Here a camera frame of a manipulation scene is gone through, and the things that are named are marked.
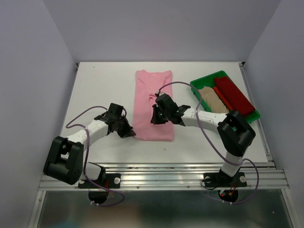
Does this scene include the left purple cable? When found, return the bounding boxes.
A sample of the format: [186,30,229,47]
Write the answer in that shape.
[65,105,126,207]

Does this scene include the pink t-shirt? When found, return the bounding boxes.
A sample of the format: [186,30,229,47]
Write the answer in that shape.
[133,70,174,142]

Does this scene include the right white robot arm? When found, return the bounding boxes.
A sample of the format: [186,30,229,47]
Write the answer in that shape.
[151,93,256,185]

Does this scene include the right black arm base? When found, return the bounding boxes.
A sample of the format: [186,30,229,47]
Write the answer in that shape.
[200,170,247,203]

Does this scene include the aluminium rail frame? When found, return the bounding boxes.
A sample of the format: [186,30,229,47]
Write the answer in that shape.
[28,62,295,228]

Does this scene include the green plastic tray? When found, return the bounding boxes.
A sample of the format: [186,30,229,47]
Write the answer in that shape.
[190,71,260,123]

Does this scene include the rolled beige t-shirt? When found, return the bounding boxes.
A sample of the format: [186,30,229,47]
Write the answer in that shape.
[199,86,228,114]

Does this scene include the rolled red t-shirt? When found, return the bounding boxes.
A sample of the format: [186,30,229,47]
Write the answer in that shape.
[214,76,255,117]

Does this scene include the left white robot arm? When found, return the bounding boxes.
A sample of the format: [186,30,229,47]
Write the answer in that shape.
[43,103,136,185]

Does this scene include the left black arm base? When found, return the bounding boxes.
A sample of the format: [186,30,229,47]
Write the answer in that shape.
[78,172,125,207]

